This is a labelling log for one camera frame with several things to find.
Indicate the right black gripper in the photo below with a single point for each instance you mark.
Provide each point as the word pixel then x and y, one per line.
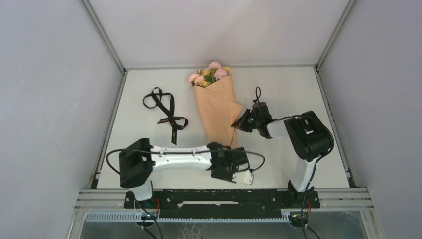
pixel 241 123

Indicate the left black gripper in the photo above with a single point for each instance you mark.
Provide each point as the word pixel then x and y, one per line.
pixel 228 177

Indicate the two-sided peach green wrapping paper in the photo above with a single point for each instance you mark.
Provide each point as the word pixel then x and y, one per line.
pixel 219 110

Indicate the yellow fake flower stem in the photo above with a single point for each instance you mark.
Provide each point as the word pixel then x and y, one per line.
pixel 208 76

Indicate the pink fake flower stem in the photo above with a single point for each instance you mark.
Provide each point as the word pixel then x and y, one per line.
pixel 213 64

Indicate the black ribbon with gold text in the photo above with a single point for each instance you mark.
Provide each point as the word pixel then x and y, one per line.
pixel 177 123

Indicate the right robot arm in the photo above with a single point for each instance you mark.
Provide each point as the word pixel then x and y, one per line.
pixel 310 138

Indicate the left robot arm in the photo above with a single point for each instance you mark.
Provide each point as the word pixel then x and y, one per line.
pixel 136 163

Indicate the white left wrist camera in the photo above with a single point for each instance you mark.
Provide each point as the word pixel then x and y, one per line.
pixel 245 177

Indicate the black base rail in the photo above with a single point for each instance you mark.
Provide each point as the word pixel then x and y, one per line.
pixel 232 204

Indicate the white slotted cable duct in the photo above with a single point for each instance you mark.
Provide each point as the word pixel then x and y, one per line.
pixel 139 217

